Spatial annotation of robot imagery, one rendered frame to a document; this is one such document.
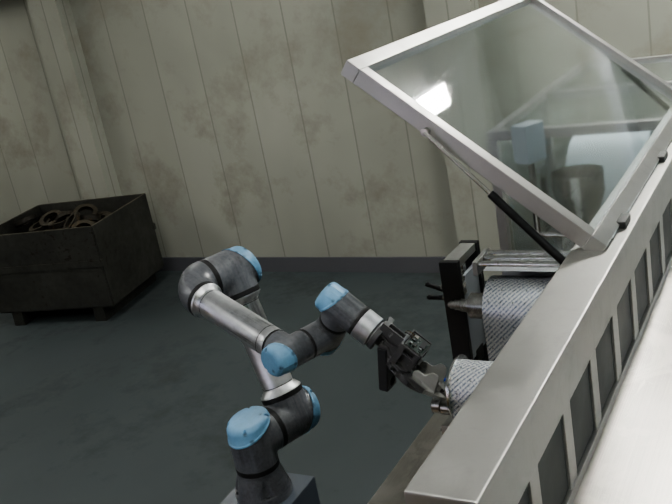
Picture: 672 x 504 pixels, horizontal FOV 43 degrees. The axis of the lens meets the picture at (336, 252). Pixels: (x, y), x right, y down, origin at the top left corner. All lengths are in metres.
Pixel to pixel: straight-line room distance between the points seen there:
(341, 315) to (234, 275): 0.42
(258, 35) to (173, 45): 0.77
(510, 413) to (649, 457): 0.35
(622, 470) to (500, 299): 0.81
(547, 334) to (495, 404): 0.19
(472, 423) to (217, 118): 5.73
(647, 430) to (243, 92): 5.34
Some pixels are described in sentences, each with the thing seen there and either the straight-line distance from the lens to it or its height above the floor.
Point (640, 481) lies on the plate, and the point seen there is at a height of 1.44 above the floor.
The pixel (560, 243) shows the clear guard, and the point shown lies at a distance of 2.79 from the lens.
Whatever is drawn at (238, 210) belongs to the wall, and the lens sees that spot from 6.76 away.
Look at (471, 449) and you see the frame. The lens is 0.96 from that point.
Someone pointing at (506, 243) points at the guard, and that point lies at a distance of 2.82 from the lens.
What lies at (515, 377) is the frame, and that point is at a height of 1.65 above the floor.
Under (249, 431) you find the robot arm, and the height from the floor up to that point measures 1.12.
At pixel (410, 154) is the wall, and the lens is 5.90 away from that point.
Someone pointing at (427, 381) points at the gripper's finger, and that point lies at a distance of 1.91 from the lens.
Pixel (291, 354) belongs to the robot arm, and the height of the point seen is 1.38.
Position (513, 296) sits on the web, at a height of 1.39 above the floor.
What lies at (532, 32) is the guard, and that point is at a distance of 2.27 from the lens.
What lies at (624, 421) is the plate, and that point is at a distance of 1.40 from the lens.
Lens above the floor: 2.17
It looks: 18 degrees down
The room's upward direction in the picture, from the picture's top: 11 degrees counter-clockwise
